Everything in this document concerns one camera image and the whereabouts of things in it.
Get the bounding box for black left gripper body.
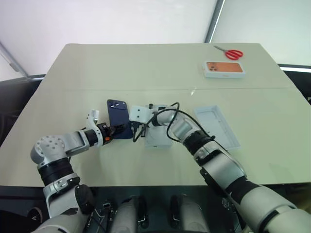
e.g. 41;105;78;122
98;123;115;145

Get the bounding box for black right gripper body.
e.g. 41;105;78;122
135;120;147;137

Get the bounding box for dark blue smartphone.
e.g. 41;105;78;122
106;99;134;140

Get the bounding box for white phone box base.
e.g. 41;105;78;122
144;103;174;149

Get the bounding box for white phone box lid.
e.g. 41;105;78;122
194;104;242;151

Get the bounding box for white box with orange phone print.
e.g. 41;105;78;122
202;61;245;79

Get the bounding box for silver rounded robot leg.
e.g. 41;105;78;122
169;194;210;233
112;195;147;233

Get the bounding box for dark seat beside table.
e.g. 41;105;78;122
0;73;46;148

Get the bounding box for grey metal slanted bar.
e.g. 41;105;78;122
0;41;29;79

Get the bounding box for dark furniture behind table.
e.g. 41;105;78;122
276;63;311;105

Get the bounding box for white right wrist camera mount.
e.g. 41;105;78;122
128;104;153;125

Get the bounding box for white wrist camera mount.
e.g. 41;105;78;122
128;104;153;125
85;109;103;148

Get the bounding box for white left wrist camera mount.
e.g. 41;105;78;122
85;109;103;148

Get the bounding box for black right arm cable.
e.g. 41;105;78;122
132;101;216;144

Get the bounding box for red handled scissors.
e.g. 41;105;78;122
213;45;244;61

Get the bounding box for grey metal window frame post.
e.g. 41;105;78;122
205;0;226;44

